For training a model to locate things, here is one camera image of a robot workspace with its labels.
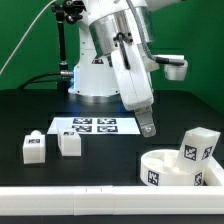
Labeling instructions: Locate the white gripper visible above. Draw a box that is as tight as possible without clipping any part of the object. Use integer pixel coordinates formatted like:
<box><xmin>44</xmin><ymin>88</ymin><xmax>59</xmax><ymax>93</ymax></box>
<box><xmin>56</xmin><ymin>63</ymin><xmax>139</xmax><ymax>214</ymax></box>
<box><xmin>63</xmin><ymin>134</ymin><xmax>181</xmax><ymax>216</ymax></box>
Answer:
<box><xmin>111</xmin><ymin>45</ymin><xmax>156</xmax><ymax>138</ymax></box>

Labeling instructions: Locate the white round stool seat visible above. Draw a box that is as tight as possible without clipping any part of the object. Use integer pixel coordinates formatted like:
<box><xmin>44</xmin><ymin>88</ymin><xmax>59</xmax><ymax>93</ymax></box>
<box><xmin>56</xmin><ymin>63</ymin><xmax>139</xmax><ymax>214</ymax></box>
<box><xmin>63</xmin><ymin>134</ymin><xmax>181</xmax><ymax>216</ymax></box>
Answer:
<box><xmin>140</xmin><ymin>149</ymin><xmax>205</xmax><ymax>186</ymax></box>

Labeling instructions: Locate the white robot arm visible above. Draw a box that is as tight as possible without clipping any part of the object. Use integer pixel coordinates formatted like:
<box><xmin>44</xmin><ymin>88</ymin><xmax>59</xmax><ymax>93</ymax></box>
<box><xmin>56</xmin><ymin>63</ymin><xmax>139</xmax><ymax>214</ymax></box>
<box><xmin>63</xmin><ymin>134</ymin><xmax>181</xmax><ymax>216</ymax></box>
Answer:
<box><xmin>69</xmin><ymin>0</ymin><xmax>188</xmax><ymax>137</ymax></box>

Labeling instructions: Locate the white fiducial marker sheet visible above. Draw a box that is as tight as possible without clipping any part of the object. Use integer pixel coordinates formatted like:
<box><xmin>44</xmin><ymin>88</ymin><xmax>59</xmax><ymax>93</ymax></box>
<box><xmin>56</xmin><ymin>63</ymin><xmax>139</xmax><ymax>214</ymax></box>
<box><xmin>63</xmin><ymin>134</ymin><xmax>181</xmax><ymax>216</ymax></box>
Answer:
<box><xmin>47</xmin><ymin>117</ymin><xmax>140</xmax><ymax>135</ymax></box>

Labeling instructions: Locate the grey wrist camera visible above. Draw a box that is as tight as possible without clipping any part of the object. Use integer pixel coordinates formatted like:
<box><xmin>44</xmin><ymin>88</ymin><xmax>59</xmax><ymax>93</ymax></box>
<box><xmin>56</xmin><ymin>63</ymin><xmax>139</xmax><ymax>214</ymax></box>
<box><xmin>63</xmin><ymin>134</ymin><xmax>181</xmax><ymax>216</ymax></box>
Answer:
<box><xmin>156</xmin><ymin>55</ymin><xmax>188</xmax><ymax>81</ymax></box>

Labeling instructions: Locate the white right fence rail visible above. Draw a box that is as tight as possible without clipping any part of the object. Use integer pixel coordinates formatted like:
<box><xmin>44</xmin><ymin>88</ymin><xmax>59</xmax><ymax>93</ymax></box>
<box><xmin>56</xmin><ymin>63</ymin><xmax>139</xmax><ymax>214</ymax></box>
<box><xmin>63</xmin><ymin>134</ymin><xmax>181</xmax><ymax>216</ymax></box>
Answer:
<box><xmin>204</xmin><ymin>157</ymin><xmax>224</xmax><ymax>187</ymax></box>

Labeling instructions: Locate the white fence rail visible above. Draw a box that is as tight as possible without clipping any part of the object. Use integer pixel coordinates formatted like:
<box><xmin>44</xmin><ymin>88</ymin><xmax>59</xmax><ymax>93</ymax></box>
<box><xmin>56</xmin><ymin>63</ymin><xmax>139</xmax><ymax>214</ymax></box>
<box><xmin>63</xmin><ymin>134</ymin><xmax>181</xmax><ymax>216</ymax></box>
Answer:
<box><xmin>0</xmin><ymin>186</ymin><xmax>224</xmax><ymax>216</ymax></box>
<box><xmin>204</xmin><ymin>157</ymin><xmax>224</xmax><ymax>187</ymax></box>

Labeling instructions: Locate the black cable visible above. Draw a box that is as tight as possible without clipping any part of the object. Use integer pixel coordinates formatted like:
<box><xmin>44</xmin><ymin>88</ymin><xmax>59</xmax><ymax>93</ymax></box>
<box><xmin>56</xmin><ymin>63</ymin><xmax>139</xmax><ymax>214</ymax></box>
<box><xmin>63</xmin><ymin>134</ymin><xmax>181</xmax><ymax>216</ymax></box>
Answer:
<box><xmin>17</xmin><ymin>72</ymin><xmax>73</xmax><ymax>90</ymax></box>

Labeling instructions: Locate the white front fence rail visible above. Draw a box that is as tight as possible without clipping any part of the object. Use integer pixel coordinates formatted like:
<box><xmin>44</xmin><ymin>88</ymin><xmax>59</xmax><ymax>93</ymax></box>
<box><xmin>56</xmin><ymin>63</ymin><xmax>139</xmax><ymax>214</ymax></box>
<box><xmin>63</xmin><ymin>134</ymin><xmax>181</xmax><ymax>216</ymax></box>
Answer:
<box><xmin>0</xmin><ymin>186</ymin><xmax>224</xmax><ymax>216</ymax></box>

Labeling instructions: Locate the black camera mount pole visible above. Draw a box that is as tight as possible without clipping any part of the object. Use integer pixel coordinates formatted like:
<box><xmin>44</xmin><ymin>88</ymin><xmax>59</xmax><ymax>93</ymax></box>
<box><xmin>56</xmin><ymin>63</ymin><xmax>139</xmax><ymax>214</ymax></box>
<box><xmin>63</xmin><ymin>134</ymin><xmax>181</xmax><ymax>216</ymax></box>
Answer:
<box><xmin>52</xmin><ymin>0</ymin><xmax>86</xmax><ymax>95</ymax></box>

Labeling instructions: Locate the white cable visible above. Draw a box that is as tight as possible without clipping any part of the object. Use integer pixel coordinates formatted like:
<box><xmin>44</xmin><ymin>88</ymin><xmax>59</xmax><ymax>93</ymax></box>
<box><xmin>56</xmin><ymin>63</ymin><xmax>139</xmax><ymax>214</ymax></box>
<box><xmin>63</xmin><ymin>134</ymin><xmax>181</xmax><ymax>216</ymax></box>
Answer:
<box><xmin>0</xmin><ymin>0</ymin><xmax>58</xmax><ymax>77</ymax></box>

